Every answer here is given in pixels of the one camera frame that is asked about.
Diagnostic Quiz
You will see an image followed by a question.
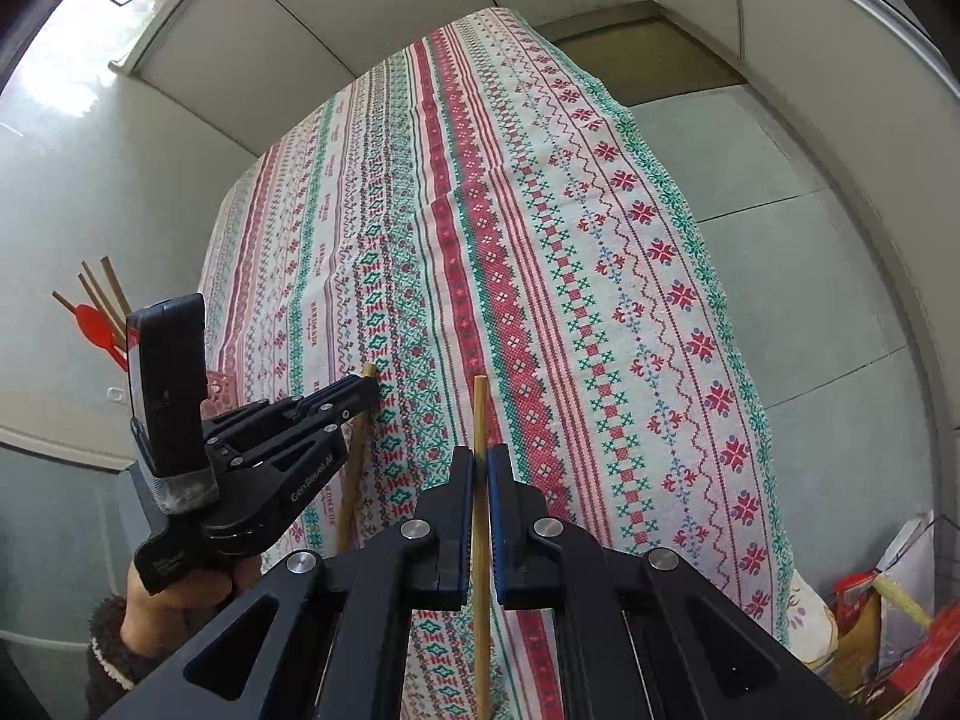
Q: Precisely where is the white kitchen countertop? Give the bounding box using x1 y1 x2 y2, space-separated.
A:
109 0 241 80

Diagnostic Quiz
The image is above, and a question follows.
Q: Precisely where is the person's left hand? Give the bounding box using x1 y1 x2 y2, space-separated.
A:
122 550 265 651

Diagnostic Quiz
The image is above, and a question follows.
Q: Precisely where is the person's left forearm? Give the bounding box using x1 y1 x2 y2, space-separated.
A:
85 594 162 720

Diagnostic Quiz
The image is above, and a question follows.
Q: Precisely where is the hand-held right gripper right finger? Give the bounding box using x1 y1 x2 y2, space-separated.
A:
486 444 867 720

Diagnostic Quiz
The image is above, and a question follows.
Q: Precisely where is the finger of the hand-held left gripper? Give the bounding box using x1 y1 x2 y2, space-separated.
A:
201 376 385 471

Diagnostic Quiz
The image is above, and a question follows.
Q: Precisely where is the red plastic bag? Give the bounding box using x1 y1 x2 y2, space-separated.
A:
831 572 880 640

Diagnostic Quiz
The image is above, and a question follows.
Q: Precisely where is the patterned red green tablecloth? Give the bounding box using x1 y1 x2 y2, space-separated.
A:
196 6 797 720

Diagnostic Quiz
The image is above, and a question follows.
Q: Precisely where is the pink lattice plastic basket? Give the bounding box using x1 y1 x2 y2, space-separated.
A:
206 366 242 415

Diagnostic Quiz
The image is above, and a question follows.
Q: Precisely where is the red plastic spoon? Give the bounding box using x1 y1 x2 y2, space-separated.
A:
73 302 130 374

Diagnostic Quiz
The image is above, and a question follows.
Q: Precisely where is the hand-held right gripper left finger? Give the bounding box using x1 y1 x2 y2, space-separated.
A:
101 445 476 720

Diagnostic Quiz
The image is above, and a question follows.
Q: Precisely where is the white plastic bag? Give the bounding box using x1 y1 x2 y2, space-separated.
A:
874 512 940 680

